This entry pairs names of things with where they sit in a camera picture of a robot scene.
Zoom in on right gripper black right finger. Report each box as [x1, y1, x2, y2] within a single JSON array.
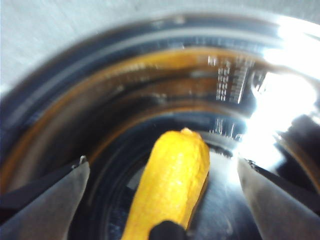
[[235, 158, 320, 240]]

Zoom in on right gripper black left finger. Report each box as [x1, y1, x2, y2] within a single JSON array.
[[0, 155, 91, 240]]

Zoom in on yellow corn cob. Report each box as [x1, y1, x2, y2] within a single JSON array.
[[119, 127, 211, 240]]

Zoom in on pale green electric steamer pot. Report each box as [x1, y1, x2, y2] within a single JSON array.
[[0, 9, 320, 240]]

